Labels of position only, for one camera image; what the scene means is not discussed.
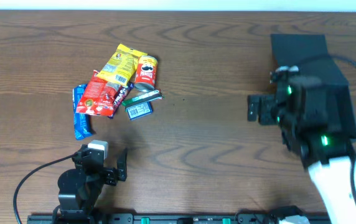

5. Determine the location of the red candy bag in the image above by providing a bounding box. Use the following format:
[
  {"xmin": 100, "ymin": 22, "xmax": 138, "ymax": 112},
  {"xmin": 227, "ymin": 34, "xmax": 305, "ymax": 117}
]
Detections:
[{"xmin": 75, "ymin": 70, "xmax": 121, "ymax": 116}]

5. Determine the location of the black gift box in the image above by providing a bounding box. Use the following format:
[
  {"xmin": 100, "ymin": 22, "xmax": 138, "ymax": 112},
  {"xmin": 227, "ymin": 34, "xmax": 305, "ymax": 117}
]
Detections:
[{"xmin": 271, "ymin": 34, "xmax": 356, "ymax": 139}]

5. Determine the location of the yellow snack bag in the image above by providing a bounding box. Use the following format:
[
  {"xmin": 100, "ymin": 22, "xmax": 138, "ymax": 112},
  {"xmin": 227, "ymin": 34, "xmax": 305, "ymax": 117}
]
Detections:
[{"xmin": 97, "ymin": 44, "xmax": 147, "ymax": 86}]

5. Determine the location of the red Pringles can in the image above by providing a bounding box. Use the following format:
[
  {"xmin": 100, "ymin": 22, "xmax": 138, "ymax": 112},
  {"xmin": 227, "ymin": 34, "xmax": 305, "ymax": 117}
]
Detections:
[{"xmin": 134, "ymin": 55, "xmax": 158, "ymax": 92}]

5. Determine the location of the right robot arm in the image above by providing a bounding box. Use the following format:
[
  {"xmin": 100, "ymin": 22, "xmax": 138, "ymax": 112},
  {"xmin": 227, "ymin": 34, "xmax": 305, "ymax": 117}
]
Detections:
[{"xmin": 248, "ymin": 76, "xmax": 356, "ymax": 223}]

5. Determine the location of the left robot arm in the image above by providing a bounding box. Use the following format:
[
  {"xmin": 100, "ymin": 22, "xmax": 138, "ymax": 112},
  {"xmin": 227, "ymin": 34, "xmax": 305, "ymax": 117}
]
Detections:
[{"xmin": 51, "ymin": 144, "xmax": 128, "ymax": 223}]

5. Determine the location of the green gum pack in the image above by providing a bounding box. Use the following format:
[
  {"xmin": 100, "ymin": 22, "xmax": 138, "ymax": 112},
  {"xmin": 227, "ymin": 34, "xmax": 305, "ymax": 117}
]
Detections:
[{"xmin": 122, "ymin": 90, "xmax": 164, "ymax": 107}]

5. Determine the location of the blue cookie packet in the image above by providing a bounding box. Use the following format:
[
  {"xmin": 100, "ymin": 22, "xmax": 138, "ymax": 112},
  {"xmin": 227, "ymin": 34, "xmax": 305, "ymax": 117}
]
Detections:
[{"xmin": 72, "ymin": 84, "xmax": 93, "ymax": 141}]

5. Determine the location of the blue small card box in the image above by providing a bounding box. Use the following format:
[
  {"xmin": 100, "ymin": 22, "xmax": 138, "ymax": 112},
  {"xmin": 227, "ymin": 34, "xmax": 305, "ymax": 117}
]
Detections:
[{"xmin": 126, "ymin": 102, "xmax": 153, "ymax": 120}]

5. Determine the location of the purple Dairy Milk bar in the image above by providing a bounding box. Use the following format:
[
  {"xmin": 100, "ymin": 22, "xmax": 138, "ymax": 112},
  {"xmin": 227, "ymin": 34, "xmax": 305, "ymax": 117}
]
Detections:
[{"xmin": 109, "ymin": 82, "xmax": 134, "ymax": 119}]

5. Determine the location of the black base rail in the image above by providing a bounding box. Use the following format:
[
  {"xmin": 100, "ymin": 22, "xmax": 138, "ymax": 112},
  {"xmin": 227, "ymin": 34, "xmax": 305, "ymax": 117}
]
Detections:
[{"xmin": 27, "ymin": 213, "xmax": 331, "ymax": 224}]

